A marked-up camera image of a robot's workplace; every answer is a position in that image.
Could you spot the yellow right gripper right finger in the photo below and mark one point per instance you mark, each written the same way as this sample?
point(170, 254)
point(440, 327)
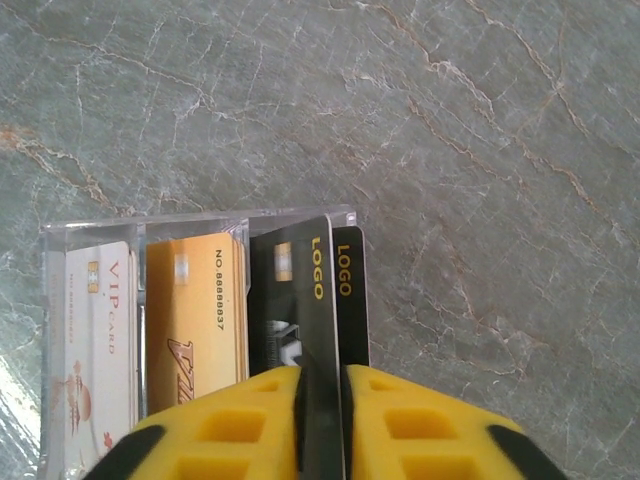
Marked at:
point(425, 430)

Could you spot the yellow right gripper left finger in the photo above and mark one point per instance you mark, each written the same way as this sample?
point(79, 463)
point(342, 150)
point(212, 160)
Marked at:
point(225, 430)

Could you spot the gold card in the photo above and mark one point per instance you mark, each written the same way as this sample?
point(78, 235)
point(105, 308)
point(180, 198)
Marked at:
point(195, 310)

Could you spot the black logo card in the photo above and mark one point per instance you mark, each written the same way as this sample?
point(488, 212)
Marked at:
point(300, 310)
point(352, 320)

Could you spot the white VIP card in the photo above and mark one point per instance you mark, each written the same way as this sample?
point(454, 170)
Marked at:
point(95, 350)

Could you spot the clear acrylic card box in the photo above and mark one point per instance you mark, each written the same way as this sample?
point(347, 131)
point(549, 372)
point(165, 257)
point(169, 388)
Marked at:
point(200, 220)

